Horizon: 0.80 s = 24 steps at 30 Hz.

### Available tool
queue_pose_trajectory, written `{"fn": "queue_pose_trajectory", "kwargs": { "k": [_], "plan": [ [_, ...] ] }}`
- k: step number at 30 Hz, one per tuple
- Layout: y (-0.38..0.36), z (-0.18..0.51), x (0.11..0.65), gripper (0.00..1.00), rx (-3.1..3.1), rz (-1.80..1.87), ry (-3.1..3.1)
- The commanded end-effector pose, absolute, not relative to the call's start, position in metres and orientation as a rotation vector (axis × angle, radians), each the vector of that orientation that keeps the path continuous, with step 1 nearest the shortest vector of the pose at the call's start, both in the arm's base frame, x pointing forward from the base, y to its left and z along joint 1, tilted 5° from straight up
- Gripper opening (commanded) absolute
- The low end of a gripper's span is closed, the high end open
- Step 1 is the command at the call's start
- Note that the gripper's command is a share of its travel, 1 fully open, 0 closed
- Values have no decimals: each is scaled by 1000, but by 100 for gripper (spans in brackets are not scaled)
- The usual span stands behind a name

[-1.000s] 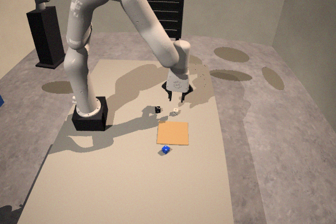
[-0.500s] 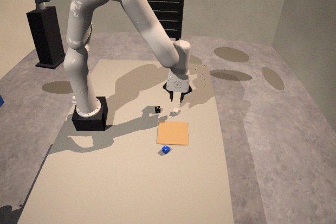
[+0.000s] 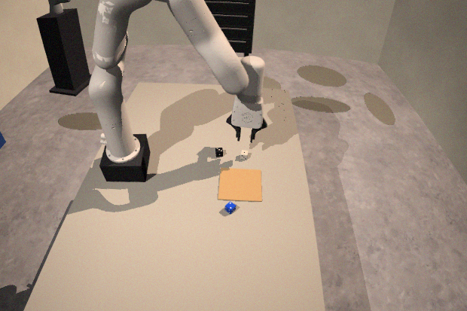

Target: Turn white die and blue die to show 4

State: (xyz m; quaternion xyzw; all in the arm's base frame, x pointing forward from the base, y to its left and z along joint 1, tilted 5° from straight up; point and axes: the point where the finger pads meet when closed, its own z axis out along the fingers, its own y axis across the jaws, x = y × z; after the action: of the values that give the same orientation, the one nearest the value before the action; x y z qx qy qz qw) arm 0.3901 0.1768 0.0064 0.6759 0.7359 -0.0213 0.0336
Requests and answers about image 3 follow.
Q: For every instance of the blue die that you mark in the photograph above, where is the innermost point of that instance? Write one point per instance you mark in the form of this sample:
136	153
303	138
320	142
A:
230	207

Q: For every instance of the tan square mat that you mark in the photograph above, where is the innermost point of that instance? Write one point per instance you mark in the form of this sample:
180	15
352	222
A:
240	185

